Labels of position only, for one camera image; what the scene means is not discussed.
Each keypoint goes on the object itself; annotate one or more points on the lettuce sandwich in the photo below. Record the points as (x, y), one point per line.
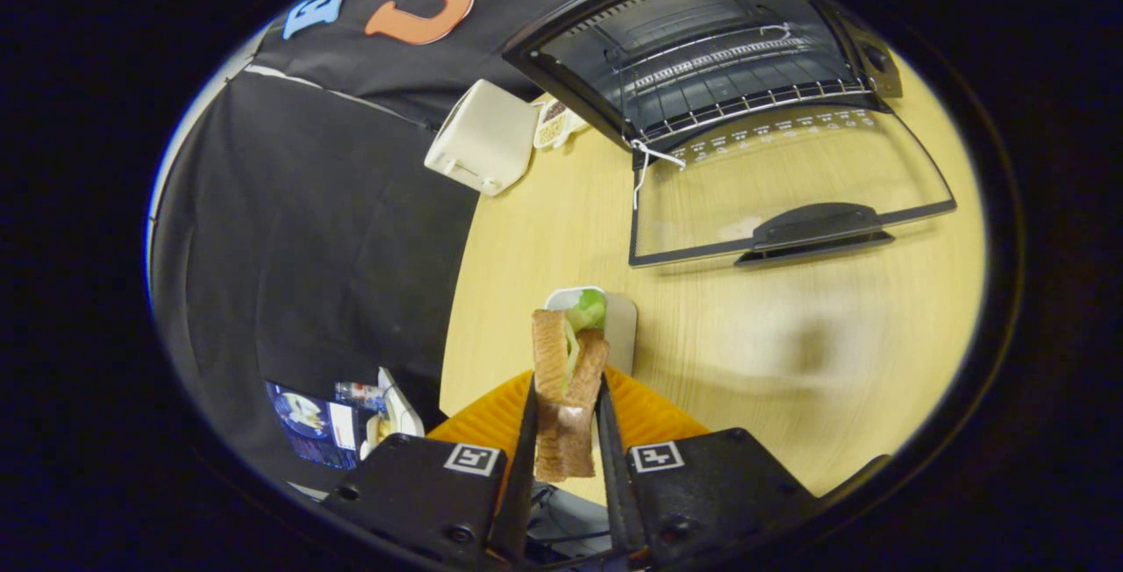
(561, 432)

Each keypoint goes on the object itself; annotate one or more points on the white bread toaster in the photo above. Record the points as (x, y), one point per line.
(482, 138)

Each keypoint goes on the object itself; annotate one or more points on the small snack dish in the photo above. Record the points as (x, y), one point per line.
(551, 125)

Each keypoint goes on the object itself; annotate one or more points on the black toaster oven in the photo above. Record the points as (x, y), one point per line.
(816, 225)

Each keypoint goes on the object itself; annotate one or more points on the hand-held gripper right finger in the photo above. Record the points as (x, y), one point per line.
(614, 484)

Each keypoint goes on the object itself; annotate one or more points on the white plate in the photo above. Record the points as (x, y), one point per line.
(621, 326)

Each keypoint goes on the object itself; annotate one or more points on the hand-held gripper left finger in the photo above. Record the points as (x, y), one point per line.
(524, 493)

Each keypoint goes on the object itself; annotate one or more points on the blue printed box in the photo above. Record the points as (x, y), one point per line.
(307, 418)

